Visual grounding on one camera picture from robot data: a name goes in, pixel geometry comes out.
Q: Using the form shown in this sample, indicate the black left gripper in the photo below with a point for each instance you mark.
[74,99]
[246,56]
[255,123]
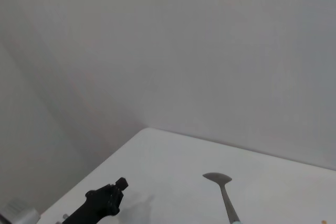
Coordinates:
[97,205]

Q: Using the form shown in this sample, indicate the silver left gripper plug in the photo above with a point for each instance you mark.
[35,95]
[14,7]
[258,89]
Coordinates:
[65,216]

